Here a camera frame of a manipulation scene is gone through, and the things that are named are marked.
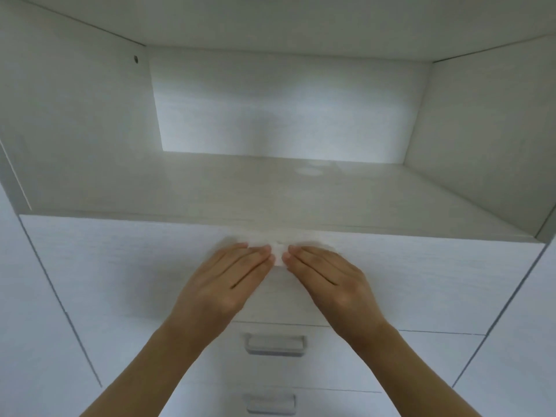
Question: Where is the person's right hand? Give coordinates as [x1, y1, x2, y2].
[282, 245, 388, 344]

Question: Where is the person's left hand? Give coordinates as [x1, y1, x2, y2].
[170, 242, 277, 341]

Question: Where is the white cleaning cloth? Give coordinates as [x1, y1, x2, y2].
[221, 235, 336, 270]

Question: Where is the person's right forearm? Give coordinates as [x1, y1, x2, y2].
[341, 319, 481, 417]

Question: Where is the person's left forearm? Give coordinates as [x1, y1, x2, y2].
[80, 317, 231, 417]

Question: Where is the white wooden cabinet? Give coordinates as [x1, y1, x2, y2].
[0, 0, 556, 417]

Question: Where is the large white drawer front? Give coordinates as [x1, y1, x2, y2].
[19, 215, 546, 336]

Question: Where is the white recessed drawer handle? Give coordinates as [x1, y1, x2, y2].
[243, 392, 297, 416]
[244, 333, 307, 357]

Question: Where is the white drawer with handle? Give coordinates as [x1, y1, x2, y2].
[160, 383, 392, 417]
[191, 321, 485, 394]

